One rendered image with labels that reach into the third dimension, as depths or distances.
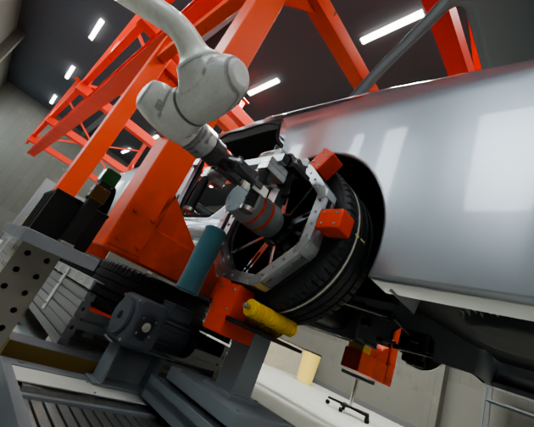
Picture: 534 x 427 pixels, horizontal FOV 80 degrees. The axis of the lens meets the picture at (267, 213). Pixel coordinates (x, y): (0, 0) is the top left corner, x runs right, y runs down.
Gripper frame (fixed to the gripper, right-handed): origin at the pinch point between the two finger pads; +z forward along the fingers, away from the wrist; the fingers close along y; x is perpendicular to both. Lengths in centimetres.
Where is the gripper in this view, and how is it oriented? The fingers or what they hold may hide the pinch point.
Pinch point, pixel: (255, 188)
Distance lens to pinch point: 100.4
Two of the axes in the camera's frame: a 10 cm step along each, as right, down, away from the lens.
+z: 6.2, 5.1, 5.9
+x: 3.8, -8.6, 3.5
